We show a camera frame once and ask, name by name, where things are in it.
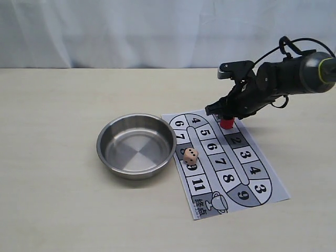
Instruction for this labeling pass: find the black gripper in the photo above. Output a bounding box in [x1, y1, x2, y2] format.
[205, 78, 278, 120]

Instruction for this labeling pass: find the red cylinder game piece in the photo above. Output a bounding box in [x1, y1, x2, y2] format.
[219, 118, 235, 130]

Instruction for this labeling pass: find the wooden die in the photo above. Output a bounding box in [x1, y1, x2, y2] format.
[183, 148, 198, 165]

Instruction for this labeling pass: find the stainless steel round bowl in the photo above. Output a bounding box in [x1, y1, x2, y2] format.
[96, 113, 177, 181]

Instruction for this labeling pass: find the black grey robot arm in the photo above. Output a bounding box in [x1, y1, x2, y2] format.
[205, 51, 335, 120]

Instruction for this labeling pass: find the paper number game board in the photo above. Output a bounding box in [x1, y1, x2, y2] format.
[162, 110, 290, 220]

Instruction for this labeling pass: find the white backdrop curtain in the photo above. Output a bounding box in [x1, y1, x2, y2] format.
[1, 1, 335, 68]

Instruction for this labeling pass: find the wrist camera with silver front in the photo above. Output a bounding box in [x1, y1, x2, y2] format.
[217, 60, 254, 81]

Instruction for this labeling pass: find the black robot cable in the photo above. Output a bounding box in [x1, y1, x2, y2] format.
[251, 36, 336, 109]

